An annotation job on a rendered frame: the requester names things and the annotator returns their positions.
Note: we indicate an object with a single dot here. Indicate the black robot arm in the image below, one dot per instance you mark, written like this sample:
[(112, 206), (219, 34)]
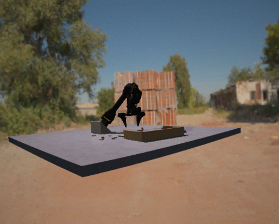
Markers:
[(133, 95)]

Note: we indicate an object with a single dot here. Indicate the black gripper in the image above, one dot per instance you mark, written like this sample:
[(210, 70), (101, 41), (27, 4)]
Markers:
[(123, 115)]

